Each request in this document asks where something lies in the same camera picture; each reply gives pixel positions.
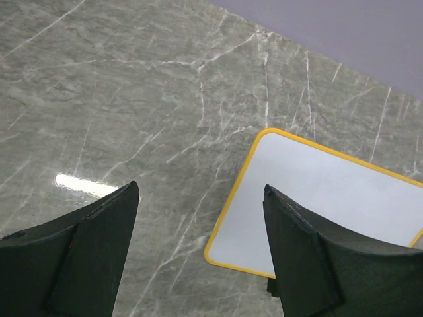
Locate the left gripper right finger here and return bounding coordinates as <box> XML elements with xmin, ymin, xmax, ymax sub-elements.
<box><xmin>263</xmin><ymin>186</ymin><xmax>422</xmax><ymax>316</ymax></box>

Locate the yellow framed whiteboard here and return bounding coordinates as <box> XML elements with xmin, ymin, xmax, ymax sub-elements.
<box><xmin>204</xmin><ymin>128</ymin><xmax>422</xmax><ymax>278</ymax></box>

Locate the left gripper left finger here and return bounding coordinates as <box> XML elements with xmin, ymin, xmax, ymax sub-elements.
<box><xmin>1</xmin><ymin>181</ymin><xmax>139</xmax><ymax>316</ymax></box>

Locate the wire whiteboard stand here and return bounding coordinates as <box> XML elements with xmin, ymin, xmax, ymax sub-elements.
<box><xmin>266</xmin><ymin>278</ymin><xmax>280</xmax><ymax>298</ymax></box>

